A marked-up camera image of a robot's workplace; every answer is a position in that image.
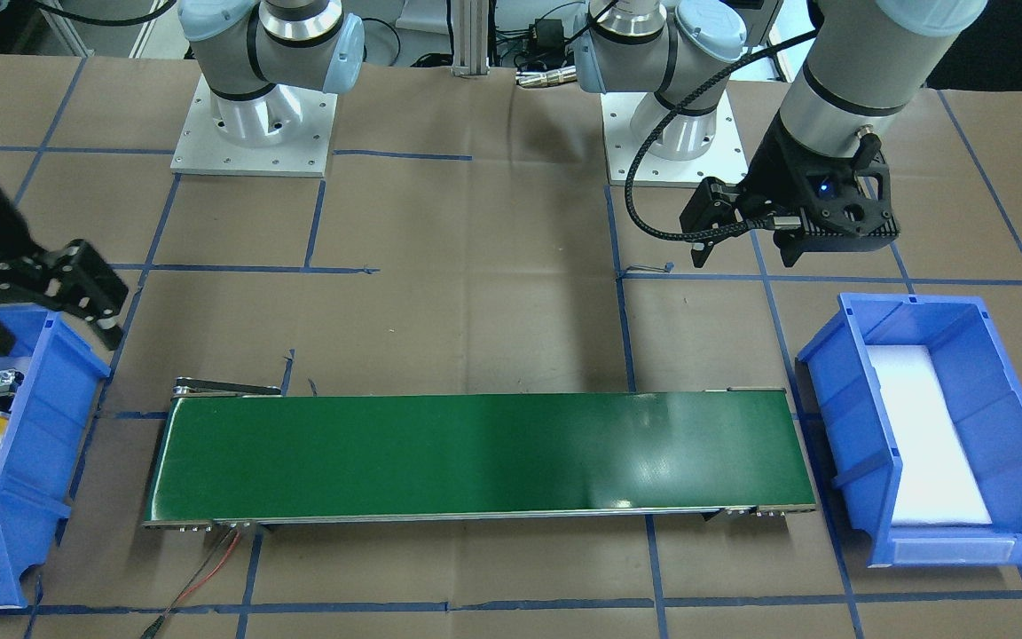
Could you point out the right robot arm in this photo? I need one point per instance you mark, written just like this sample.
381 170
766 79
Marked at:
251 53

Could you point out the green conveyor belt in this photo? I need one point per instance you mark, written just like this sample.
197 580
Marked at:
274 460

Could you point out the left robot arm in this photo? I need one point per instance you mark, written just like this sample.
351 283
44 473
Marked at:
867 60

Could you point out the blue bin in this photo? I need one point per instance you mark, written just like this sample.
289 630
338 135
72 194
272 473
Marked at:
41 444
983 395

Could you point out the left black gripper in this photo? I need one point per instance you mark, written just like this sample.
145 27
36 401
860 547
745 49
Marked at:
774 169

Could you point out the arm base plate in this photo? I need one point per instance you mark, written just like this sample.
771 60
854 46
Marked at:
285 133
691 147

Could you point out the aluminium frame post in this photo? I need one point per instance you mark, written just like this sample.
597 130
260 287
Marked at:
470 31

